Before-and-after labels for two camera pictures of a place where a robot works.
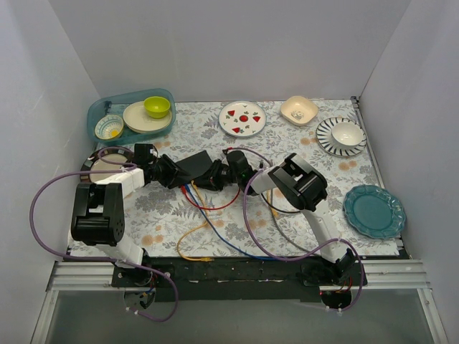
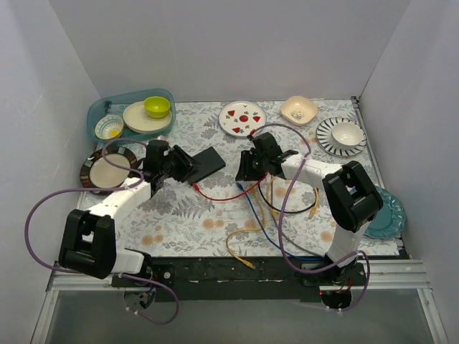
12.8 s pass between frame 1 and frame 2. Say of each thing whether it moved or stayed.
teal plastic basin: stayed
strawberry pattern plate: stayed
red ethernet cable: moved
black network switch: moved
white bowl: stayed
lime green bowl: stayed
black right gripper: moved
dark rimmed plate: stayed
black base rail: stayed
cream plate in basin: stayed
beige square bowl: stayed
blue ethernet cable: moved
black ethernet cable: stayed
